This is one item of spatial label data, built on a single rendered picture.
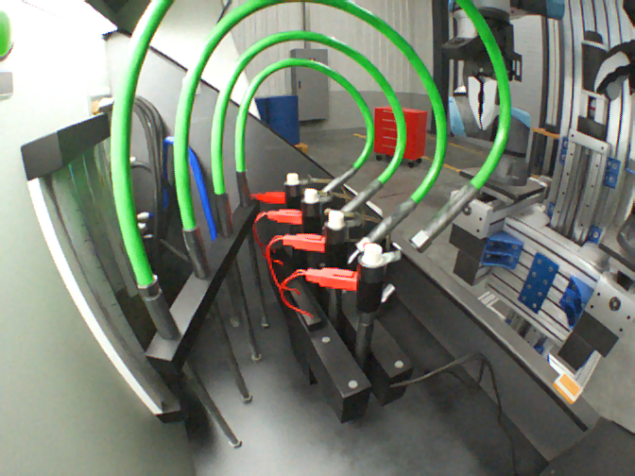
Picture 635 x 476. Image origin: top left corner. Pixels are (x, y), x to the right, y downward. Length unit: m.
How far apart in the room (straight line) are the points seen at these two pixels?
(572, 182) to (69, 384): 1.06
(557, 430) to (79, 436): 0.57
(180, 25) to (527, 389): 0.82
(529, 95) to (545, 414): 6.65
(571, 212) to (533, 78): 5.99
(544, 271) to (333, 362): 0.69
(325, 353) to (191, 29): 0.55
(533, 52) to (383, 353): 6.83
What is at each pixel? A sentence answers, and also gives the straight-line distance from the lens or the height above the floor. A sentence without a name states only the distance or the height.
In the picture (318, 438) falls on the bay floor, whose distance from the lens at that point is 0.49.
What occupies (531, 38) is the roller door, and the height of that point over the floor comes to 2.80.
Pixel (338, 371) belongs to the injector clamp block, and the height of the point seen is 0.98.
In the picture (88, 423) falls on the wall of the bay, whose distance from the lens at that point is 0.26.
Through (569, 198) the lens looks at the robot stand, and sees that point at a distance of 0.98.
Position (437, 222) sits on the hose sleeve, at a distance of 0.32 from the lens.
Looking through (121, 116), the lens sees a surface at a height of 1.28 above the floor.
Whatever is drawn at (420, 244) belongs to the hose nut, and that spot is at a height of 1.13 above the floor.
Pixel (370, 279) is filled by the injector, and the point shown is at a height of 1.11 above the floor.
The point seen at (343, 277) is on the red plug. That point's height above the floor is 1.10.
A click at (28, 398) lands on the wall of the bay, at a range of 0.21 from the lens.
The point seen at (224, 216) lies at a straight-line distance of 0.39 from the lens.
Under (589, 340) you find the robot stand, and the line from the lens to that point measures 0.84.
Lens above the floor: 1.29
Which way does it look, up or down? 30 degrees down
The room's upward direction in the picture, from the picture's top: 2 degrees counter-clockwise
